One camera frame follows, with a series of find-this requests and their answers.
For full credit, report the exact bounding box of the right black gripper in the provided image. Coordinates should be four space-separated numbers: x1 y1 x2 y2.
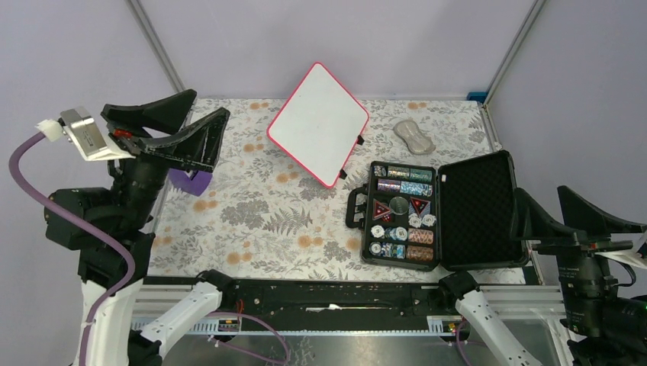
508 181 647 332

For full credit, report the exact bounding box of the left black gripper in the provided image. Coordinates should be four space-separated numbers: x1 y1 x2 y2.
108 85 233 226

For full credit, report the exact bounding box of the red-framed whiteboard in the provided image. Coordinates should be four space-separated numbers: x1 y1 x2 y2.
266 63 369 188

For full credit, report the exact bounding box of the translucent silicone sponge eraser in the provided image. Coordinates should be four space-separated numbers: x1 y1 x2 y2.
393 119 436 155

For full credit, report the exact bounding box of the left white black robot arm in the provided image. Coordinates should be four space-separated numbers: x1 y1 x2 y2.
41 89 237 365

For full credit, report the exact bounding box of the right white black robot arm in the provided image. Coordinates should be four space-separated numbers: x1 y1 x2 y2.
436 185 646 365

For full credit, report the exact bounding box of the purple plastic object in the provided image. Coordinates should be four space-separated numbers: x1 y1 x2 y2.
168 169 213 197

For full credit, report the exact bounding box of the floral tablecloth mat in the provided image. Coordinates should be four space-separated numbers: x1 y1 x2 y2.
143 98 526 285

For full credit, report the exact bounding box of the black poker chip case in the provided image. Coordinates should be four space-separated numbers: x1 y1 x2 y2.
345 150 530 271

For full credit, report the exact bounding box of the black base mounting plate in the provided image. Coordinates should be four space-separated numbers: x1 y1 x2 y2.
182 276 489 332

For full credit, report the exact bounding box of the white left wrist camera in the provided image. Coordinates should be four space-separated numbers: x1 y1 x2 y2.
36 107 135 162

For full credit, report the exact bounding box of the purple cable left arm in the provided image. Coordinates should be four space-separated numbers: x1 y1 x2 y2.
8 131 292 366

